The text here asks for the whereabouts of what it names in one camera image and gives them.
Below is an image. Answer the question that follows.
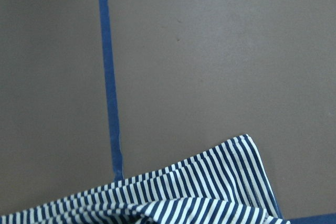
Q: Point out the navy white striped polo shirt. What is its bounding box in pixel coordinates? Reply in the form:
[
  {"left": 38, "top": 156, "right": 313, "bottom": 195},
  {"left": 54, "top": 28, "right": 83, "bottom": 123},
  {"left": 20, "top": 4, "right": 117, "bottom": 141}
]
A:
[{"left": 1, "top": 134, "right": 285, "bottom": 223}]

